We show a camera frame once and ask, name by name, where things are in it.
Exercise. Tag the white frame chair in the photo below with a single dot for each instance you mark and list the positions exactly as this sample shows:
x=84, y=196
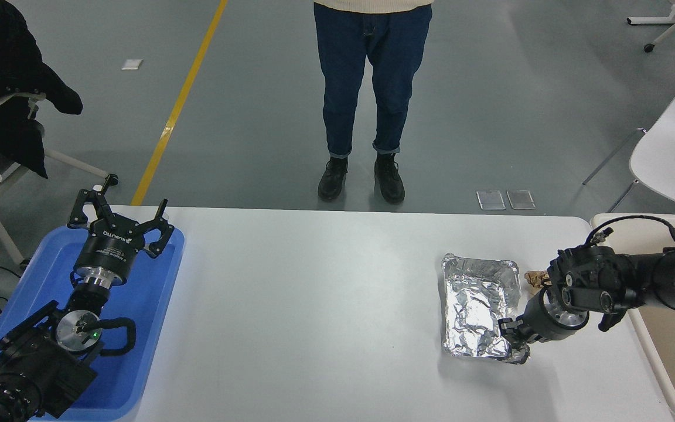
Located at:
x=74, y=162

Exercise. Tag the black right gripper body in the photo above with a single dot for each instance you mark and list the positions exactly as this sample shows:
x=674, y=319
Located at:
x=539, y=322

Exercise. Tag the seated person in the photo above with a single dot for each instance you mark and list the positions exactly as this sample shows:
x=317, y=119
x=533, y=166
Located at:
x=3, y=58

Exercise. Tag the silver foil tray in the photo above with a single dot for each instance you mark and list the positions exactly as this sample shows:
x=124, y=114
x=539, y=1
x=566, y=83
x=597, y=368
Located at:
x=472, y=305

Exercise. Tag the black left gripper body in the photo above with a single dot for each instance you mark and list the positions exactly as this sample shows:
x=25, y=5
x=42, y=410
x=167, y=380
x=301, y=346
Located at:
x=106, y=249

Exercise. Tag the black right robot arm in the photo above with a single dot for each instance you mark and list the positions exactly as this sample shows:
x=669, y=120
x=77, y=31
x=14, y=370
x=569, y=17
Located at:
x=654, y=278

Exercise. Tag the standing person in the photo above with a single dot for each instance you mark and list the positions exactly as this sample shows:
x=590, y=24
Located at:
x=372, y=76

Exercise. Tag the clear floor plate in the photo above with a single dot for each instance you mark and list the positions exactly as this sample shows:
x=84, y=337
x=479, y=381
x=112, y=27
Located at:
x=491, y=200
x=521, y=199

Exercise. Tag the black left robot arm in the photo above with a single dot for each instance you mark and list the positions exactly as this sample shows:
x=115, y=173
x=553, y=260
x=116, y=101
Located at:
x=38, y=363

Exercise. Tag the large pale bin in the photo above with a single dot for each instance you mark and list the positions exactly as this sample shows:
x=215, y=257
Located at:
x=671, y=363

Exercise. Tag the blue plastic tray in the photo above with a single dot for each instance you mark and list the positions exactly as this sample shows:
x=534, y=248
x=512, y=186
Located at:
x=144, y=305

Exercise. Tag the white stand base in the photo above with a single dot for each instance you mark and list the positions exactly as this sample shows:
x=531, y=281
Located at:
x=665, y=20

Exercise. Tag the crumpled tan paper ball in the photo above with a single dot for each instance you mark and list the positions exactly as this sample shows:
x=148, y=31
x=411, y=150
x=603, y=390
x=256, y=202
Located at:
x=534, y=279

